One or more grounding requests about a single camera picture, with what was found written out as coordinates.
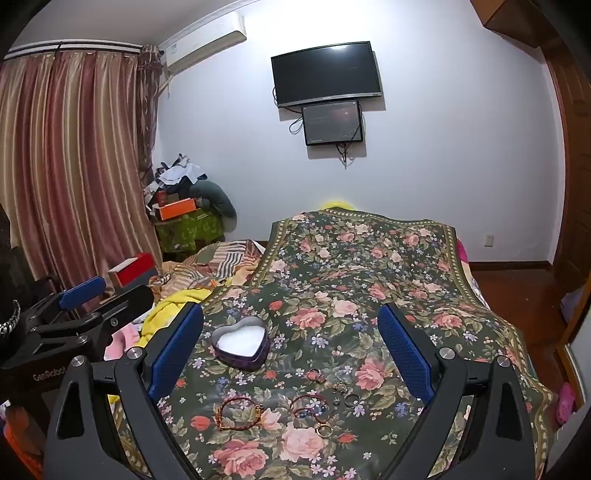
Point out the floral blanket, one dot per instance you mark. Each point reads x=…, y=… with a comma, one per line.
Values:
x=369, y=286

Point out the green patterned box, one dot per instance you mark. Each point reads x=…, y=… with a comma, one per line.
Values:
x=189, y=230

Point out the orange cloth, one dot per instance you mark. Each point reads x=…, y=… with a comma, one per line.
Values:
x=21, y=445

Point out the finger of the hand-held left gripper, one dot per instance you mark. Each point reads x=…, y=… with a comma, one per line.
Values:
x=83, y=293
x=124, y=305

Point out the red and white box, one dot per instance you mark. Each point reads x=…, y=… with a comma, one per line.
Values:
x=134, y=272

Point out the pile of clothes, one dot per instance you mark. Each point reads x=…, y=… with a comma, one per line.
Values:
x=173, y=173

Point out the wall socket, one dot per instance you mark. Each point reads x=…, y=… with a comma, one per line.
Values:
x=488, y=240

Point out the yellow cloth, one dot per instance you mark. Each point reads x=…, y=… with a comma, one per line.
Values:
x=175, y=300

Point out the small black wall monitor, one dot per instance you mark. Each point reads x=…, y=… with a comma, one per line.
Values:
x=332, y=122

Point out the yellow object behind bed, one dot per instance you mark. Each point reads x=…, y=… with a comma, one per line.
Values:
x=337, y=205

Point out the pink slippers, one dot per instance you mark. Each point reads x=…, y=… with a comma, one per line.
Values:
x=567, y=401

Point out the striped pink curtain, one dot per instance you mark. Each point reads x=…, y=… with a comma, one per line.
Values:
x=69, y=161

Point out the striped patchwork quilt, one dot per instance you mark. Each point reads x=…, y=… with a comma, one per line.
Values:
x=217, y=258

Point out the orange box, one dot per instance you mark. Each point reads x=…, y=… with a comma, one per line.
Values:
x=175, y=210

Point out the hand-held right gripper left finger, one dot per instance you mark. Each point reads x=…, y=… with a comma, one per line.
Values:
x=178, y=350

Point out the purple heart-shaped tin box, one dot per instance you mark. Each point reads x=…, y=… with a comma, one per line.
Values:
x=240, y=344

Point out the white air conditioner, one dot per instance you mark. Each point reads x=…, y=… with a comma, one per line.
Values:
x=203, y=44

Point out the magenta cloth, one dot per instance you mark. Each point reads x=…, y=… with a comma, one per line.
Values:
x=463, y=256

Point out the pink cloth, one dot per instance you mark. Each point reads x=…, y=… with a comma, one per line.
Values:
x=120, y=341

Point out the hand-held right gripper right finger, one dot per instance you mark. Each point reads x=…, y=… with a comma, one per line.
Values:
x=406, y=355

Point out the black wall television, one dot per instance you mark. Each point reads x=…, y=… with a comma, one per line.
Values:
x=325, y=71

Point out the wooden door frame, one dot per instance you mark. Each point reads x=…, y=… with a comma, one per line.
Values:
x=568, y=115

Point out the curtain rail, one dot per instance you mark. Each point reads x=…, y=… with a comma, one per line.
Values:
x=74, y=46

